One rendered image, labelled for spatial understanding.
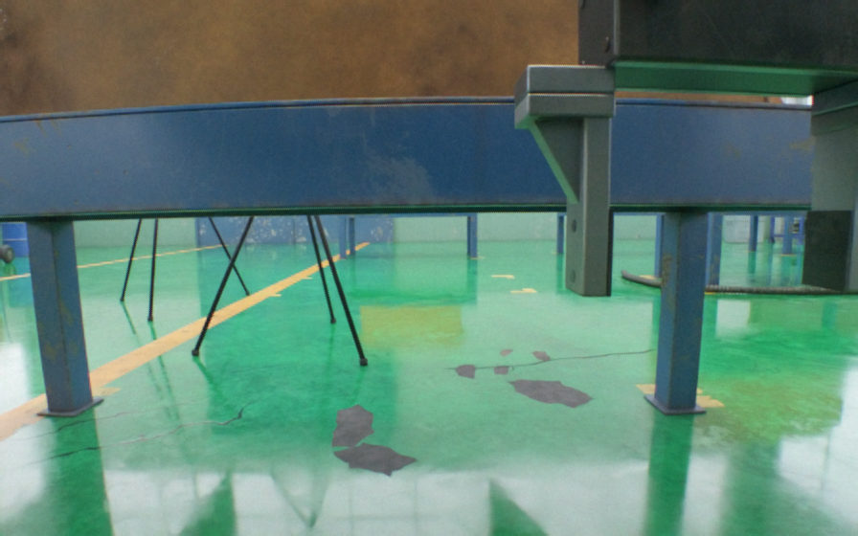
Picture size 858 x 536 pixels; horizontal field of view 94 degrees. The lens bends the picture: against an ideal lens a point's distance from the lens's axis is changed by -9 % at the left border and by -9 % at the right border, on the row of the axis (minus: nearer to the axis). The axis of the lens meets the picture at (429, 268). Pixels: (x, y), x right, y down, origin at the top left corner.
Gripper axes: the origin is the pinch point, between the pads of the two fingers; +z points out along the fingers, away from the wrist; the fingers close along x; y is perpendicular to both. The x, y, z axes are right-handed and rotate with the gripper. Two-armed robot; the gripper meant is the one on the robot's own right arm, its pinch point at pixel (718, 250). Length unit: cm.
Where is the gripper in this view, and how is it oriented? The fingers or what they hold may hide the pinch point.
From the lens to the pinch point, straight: 25.3
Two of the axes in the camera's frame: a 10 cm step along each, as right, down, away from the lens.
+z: 0.1, 9.9, 1.1
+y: 0.1, 1.1, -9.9
